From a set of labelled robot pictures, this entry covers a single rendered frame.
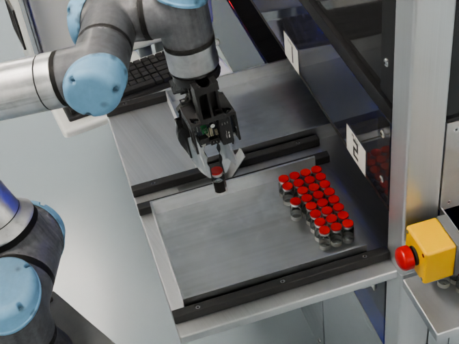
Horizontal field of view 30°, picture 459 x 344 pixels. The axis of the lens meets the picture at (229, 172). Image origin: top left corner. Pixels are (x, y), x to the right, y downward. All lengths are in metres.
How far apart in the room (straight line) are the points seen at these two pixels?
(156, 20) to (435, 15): 0.38
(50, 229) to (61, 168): 1.69
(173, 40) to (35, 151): 2.19
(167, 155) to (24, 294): 0.53
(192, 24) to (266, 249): 0.55
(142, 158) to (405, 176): 0.66
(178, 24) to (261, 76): 0.82
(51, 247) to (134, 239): 1.37
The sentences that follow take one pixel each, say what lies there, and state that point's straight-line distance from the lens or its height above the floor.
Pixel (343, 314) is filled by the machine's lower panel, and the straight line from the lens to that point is 2.03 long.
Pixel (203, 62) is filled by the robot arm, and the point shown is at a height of 1.36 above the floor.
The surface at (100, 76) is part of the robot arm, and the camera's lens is 1.07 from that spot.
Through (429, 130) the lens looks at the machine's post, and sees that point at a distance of 1.33.
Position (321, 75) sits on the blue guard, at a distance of 1.66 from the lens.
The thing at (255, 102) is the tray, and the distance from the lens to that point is 1.92.
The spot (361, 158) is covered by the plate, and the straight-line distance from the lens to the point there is 1.55.
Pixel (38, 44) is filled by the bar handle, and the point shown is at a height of 0.95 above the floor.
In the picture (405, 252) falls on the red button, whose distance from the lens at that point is 1.40.
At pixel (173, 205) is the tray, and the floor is 0.89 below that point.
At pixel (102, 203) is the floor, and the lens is 3.05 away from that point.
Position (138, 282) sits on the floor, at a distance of 2.76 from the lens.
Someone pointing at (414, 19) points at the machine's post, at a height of 1.41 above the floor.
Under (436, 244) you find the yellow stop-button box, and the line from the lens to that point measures 1.39.
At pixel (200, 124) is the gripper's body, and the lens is 1.25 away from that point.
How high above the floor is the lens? 2.05
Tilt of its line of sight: 42 degrees down
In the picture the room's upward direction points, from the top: 8 degrees counter-clockwise
